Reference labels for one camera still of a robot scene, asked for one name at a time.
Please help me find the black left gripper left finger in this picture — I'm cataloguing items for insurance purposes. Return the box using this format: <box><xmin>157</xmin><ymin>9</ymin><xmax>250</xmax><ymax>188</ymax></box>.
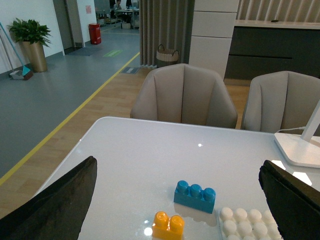
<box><xmin>0</xmin><ymin>156</ymin><xmax>97</xmax><ymax>240</ymax></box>

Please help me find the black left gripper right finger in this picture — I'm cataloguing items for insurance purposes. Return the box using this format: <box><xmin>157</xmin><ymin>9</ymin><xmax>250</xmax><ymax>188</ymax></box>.
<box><xmin>258</xmin><ymin>160</ymin><xmax>320</xmax><ymax>240</ymax></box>

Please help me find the white studded base plate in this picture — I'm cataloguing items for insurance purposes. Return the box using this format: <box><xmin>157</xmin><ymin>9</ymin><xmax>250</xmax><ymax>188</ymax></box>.
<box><xmin>217</xmin><ymin>207</ymin><xmax>283</xmax><ymax>240</ymax></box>

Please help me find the yellow two-stud block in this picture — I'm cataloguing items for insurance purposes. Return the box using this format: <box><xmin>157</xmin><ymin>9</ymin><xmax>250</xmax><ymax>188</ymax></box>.
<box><xmin>152</xmin><ymin>211</ymin><xmax>185</xmax><ymax>240</ymax></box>

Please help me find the blue three-stud block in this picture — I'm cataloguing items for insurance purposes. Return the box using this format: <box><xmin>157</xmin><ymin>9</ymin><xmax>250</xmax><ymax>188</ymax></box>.
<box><xmin>173</xmin><ymin>180</ymin><xmax>216</xmax><ymax>214</ymax></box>

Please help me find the white desk lamp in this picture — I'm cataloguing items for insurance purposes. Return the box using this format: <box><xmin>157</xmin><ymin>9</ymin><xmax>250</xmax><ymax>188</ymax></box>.
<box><xmin>274</xmin><ymin>104</ymin><xmax>320</xmax><ymax>168</ymax></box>

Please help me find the beige right chair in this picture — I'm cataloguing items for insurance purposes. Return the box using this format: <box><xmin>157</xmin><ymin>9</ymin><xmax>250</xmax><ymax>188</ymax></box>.
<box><xmin>241</xmin><ymin>71</ymin><xmax>320</xmax><ymax>135</ymax></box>

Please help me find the beige chair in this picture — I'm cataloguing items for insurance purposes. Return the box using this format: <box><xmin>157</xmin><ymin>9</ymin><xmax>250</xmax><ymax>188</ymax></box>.
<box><xmin>130</xmin><ymin>63</ymin><xmax>238</xmax><ymax>129</ymax></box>
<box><xmin>241</xmin><ymin>71</ymin><xmax>320</xmax><ymax>135</ymax></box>

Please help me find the blue broom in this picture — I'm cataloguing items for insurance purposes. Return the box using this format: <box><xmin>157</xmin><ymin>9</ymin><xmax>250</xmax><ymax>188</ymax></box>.
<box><xmin>0</xmin><ymin>23</ymin><xmax>34</xmax><ymax>81</ymax></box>

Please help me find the grey dustpan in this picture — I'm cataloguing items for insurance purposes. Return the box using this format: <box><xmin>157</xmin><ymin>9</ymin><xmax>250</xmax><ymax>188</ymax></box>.
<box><xmin>9</xmin><ymin>70</ymin><xmax>25</xmax><ymax>80</ymax></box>

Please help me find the beige left chair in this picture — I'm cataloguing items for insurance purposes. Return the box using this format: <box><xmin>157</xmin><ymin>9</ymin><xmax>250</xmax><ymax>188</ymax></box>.
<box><xmin>130</xmin><ymin>63</ymin><xmax>238</xmax><ymax>129</ymax></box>

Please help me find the gold plant pot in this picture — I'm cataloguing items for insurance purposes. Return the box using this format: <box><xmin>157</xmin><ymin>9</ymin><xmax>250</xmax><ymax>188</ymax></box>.
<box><xmin>22</xmin><ymin>41</ymin><xmax>48</xmax><ymax>73</ymax></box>

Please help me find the dark cabinet counter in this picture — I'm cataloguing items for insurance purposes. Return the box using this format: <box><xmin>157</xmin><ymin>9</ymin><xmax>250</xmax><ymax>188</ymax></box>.
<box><xmin>225</xmin><ymin>26</ymin><xmax>320</xmax><ymax>80</ymax></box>

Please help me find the green potted plant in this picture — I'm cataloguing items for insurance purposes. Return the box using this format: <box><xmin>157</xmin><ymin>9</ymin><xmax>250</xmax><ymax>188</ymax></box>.
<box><xmin>8</xmin><ymin>18</ymin><xmax>51</xmax><ymax>47</ymax></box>

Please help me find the red bin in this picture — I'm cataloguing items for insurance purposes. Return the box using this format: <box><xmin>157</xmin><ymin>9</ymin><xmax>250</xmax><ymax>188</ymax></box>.
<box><xmin>88</xmin><ymin>23</ymin><xmax>102</xmax><ymax>45</ymax></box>

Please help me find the woven basket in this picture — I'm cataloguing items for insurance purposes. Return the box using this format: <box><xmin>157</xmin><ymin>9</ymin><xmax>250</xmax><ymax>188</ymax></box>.
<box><xmin>156</xmin><ymin>44</ymin><xmax>180</xmax><ymax>68</ymax></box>

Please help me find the seated person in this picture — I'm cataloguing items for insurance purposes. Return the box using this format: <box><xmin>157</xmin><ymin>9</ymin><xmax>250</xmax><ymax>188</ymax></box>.
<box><xmin>110</xmin><ymin>0</ymin><xmax>127</xmax><ymax>22</ymax></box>

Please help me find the background desk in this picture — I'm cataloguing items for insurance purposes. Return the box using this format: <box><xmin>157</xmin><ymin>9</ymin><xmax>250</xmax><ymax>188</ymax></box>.
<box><xmin>115</xmin><ymin>7</ymin><xmax>140</xmax><ymax>29</ymax></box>

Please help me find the grey curtain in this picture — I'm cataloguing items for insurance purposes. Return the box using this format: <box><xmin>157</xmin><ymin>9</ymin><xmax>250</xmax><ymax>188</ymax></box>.
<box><xmin>138</xmin><ymin>0</ymin><xmax>195</xmax><ymax>66</ymax></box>

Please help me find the white lamp cable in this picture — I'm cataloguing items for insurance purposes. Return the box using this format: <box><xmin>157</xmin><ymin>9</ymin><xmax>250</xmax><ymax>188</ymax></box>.
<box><xmin>275</xmin><ymin>126</ymin><xmax>306</xmax><ymax>134</ymax></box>

